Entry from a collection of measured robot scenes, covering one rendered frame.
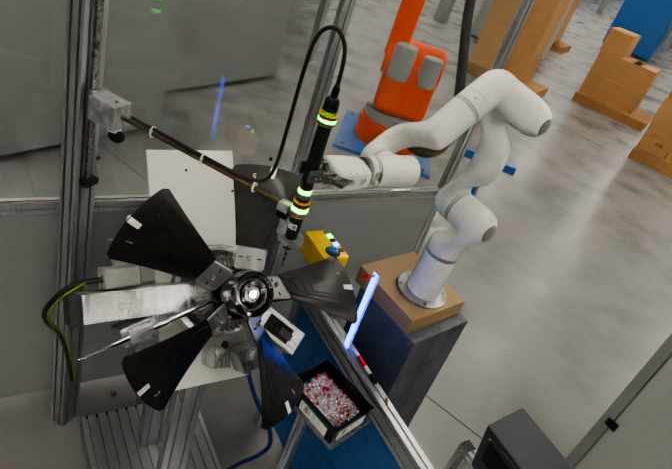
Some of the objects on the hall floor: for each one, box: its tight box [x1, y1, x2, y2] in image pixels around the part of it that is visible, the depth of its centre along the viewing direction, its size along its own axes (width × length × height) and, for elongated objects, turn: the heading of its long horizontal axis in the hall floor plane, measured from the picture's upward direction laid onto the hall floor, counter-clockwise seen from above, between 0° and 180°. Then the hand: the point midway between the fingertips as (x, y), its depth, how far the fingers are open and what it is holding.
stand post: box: [138, 399, 170, 448], centre depth 202 cm, size 4×9×115 cm, turn 95°
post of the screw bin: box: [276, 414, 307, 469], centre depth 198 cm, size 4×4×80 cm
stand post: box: [156, 384, 206, 469], centre depth 193 cm, size 4×9×91 cm, turn 95°
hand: (311, 171), depth 136 cm, fingers closed on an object, 4 cm apart
